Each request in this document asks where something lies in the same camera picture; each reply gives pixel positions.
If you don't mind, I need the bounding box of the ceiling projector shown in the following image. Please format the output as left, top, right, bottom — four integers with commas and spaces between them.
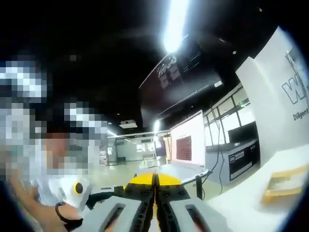
119, 119, 139, 129

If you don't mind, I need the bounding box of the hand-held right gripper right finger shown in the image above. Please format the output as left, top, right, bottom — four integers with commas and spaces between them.
154, 173, 230, 232

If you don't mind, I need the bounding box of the black laptop stand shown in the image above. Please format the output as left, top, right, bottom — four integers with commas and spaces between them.
181, 169, 214, 201

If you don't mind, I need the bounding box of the black monitor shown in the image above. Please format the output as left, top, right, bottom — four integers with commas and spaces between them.
228, 121, 257, 145

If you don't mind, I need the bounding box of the dark ceiling screen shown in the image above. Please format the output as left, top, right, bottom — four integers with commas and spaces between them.
139, 33, 224, 124

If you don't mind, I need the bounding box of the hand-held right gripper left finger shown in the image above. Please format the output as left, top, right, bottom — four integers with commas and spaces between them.
79, 172, 155, 232

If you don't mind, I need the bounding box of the yellow pallet-shaped tray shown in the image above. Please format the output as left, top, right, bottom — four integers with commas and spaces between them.
262, 164, 309, 204

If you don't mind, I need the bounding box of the black counter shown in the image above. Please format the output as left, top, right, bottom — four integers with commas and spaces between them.
205, 139, 261, 187

